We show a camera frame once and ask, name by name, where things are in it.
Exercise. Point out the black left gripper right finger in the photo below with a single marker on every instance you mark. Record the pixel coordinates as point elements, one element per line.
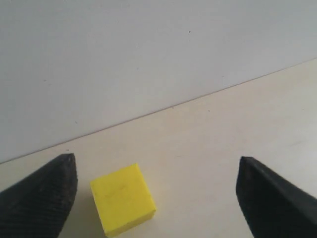
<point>272,206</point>

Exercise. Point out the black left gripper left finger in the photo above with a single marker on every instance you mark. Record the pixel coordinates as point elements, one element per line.
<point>38,205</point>

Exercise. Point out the yellow cube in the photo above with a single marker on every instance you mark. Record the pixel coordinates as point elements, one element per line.
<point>122,200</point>

